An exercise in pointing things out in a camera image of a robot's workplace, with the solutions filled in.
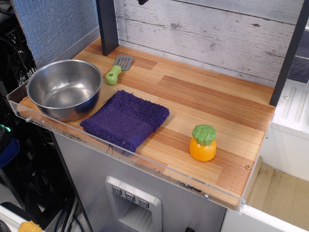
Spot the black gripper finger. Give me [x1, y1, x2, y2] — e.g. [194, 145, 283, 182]
[138, 0, 148, 5]

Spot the purple terry cloth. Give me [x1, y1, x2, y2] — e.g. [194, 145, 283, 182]
[80, 90, 169, 152]

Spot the orange toy fruit green top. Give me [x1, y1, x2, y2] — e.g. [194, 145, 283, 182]
[189, 124, 217, 162]

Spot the stainless steel bowl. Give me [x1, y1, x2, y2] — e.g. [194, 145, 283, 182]
[27, 59, 102, 122]

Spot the black plastic crate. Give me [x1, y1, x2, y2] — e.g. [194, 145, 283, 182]
[0, 24, 36, 92]

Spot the silver toy fridge front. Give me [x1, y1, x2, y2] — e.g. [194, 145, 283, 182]
[55, 134, 226, 232]

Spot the white toy sink counter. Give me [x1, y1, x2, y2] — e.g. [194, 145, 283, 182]
[271, 80, 309, 139]

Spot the blue fabric bag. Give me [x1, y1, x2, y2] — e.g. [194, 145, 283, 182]
[0, 139, 20, 169]

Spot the grey ice dispenser panel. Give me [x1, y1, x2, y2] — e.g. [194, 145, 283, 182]
[105, 175, 163, 232]

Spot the clear acrylic table guard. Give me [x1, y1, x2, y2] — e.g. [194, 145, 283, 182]
[8, 76, 274, 211]

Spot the yellow object at bottom left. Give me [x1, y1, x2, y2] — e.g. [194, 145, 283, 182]
[18, 221, 43, 232]

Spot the dark grey left post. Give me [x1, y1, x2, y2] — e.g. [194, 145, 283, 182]
[96, 0, 119, 56]

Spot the dark grey post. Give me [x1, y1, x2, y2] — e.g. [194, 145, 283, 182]
[269, 0, 309, 106]
[96, 0, 119, 56]

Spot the green handled grey toy spatula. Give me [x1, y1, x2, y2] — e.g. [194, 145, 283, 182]
[105, 55, 133, 85]

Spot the dark grey right post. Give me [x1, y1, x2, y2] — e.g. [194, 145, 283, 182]
[269, 0, 309, 106]

